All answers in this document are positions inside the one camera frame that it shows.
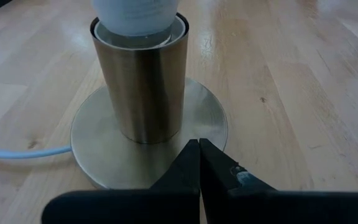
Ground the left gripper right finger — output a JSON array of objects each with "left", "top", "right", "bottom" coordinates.
[{"left": 200, "top": 138, "right": 358, "bottom": 224}]

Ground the white lamp cord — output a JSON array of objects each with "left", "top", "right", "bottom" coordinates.
[{"left": 0, "top": 144, "right": 73, "bottom": 160}]

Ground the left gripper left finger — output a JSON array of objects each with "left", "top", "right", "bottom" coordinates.
[{"left": 41, "top": 139, "right": 201, "bottom": 224}]

